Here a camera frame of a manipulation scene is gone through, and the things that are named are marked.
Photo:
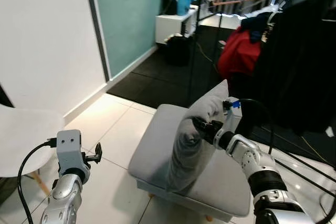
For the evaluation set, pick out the black bag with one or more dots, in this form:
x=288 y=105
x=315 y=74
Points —
x=178 y=51

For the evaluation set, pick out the white low cabinet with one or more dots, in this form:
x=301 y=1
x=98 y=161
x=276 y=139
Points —
x=170 y=24

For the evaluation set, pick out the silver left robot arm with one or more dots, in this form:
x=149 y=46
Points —
x=64 y=198

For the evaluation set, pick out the black clothes rack frame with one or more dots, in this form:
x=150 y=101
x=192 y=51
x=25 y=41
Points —
x=193 y=51

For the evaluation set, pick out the dark blue garment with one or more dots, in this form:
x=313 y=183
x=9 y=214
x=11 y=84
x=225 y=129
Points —
x=256 y=27

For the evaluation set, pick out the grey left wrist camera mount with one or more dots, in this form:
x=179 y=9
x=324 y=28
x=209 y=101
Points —
x=69 y=148

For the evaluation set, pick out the red garment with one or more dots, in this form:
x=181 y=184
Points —
x=239 y=56

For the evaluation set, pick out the black hanging garments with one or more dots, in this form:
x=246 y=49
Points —
x=299 y=61

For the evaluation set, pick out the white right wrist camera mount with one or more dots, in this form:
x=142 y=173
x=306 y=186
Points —
x=234 y=118

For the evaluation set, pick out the grey pillow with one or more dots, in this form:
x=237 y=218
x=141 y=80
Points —
x=191 y=156

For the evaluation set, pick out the blue bag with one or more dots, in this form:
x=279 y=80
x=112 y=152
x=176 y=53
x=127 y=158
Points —
x=185 y=3

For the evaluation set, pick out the grey cushioned ottoman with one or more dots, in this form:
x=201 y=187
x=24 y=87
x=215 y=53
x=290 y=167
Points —
x=152 y=156

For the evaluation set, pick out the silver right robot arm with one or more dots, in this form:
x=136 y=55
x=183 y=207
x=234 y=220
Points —
x=260 y=174

